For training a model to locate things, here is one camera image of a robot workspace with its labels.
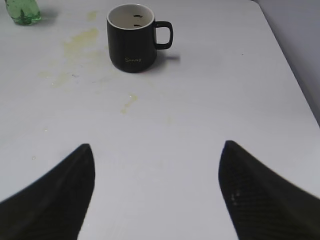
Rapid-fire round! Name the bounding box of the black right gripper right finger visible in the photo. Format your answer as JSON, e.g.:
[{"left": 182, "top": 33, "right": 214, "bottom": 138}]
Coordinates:
[{"left": 218, "top": 140, "right": 320, "bottom": 240}]

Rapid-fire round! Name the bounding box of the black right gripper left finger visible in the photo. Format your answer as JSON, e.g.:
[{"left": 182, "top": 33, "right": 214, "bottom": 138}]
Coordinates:
[{"left": 0, "top": 143, "right": 96, "bottom": 240}]

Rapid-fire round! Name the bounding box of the black ceramic mug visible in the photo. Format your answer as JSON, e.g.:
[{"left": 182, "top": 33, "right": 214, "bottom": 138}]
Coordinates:
[{"left": 106, "top": 3, "right": 174, "bottom": 73}]

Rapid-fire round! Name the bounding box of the green plastic soda bottle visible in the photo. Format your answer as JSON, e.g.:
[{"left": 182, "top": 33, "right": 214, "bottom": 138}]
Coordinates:
[{"left": 5, "top": 0, "right": 42, "bottom": 26}]

